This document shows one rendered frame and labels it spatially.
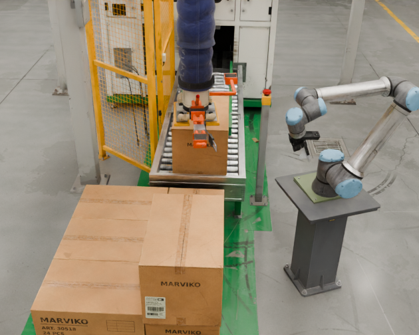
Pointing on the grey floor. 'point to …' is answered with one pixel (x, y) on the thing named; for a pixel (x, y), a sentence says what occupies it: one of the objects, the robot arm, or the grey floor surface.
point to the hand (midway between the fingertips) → (306, 151)
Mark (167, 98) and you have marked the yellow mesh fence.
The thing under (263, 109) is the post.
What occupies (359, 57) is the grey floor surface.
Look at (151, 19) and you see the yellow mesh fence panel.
